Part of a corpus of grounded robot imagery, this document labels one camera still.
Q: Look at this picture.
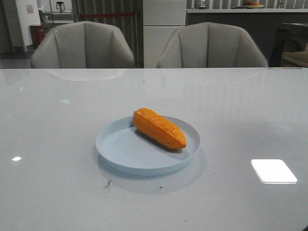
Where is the orange toy corn cob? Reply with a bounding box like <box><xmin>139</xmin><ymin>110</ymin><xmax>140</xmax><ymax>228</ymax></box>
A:
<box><xmin>133</xmin><ymin>108</ymin><xmax>187</xmax><ymax>150</ymax></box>

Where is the light blue round plate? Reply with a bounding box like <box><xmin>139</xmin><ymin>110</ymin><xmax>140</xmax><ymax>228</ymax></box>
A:
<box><xmin>96</xmin><ymin>116</ymin><xmax>201</xmax><ymax>176</ymax></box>

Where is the right grey upholstered chair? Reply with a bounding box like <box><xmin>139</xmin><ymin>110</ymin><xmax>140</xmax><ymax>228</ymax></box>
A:
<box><xmin>157</xmin><ymin>22</ymin><xmax>268</xmax><ymax>68</ymax></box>

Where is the grey upholstered chair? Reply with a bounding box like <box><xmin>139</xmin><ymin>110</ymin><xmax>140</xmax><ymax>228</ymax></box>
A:
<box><xmin>157</xmin><ymin>22</ymin><xmax>268</xmax><ymax>68</ymax></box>
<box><xmin>30</xmin><ymin>21</ymin><xmax>135</xmax><ymax>69</ymax></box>

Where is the white cabinet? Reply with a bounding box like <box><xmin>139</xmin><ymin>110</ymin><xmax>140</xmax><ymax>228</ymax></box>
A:
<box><xmin>142</xmin><ymin>0</ymin><xmax>186</xmax><ymax>68</ymax></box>

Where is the left grey upholstered chair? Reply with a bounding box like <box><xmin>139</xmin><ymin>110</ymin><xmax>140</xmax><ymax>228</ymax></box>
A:
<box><xmin>30</xmin><ymin>21</ymin><xmax>135</xmax><ymax>69</ymax></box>

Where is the red barrier belt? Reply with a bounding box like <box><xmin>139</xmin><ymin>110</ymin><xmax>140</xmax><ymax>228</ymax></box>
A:
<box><xmin>80</xmin><ymin>12</ymin><xmax>135</xmax><ymax>18</ymax></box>

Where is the red trash bin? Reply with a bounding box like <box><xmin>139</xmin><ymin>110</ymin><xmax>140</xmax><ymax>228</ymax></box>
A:
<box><xmin>29</xmin><ymin>25</ymin><xmax>46</xmax><ymax>49</ymax></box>

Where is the dark grey counter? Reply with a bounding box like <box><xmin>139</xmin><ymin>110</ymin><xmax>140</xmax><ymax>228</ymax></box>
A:
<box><xmin>186</xmin><ymin>9</ymin><xmax>308</xmax><ymax>61</ymax></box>

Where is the fruit bowl on counter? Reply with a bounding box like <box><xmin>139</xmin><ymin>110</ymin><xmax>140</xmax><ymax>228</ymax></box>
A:
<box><xmin>242</xmin><ymin>0</ymin><xmax>264</xmax><ymax>9</ymax></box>

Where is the dark armchair at right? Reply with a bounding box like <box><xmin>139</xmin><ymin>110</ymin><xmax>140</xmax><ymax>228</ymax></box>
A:
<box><xmin>269</xmin><ymin>23</ymin><xmax>308</xmax><ymax>67</ymax></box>

